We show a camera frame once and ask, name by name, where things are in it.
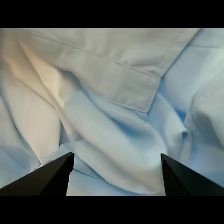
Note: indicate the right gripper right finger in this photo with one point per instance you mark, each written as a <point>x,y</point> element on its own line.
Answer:
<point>186,181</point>

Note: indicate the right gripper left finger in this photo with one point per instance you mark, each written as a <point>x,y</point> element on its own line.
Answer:
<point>46,178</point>

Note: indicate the light blue shirt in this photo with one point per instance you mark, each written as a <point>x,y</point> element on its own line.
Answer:
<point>113,100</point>

